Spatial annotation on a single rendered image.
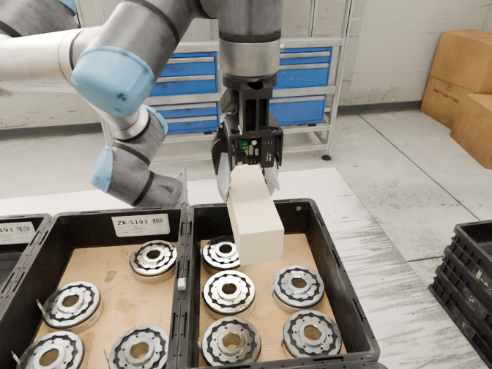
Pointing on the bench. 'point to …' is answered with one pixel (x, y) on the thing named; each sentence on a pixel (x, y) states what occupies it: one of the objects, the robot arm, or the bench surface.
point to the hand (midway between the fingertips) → (246, 190)
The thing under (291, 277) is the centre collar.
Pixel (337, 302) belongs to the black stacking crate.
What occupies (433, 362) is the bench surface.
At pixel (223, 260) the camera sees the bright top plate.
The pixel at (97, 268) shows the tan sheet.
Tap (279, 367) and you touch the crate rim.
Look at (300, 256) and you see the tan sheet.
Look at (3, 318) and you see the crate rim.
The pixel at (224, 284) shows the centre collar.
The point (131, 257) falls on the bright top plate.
